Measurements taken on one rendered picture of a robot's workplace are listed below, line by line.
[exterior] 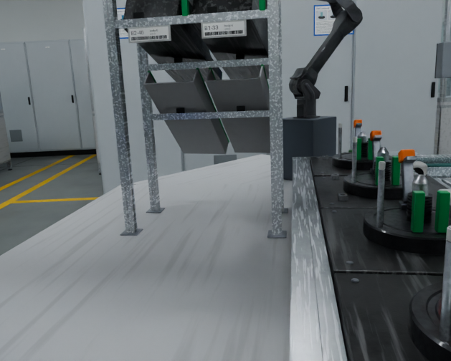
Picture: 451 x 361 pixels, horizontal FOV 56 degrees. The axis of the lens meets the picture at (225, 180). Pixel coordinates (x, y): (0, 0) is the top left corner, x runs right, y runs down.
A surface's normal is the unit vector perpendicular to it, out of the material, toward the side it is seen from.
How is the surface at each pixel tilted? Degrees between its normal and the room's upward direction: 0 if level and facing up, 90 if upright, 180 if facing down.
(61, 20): 90
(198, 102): 135
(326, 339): 0
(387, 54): 90
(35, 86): 90
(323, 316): 0
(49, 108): 90
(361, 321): 0
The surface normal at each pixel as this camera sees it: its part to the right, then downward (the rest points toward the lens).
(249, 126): -0.20, 0.84
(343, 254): -0.04, -0.97
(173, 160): 0.00, 0.22
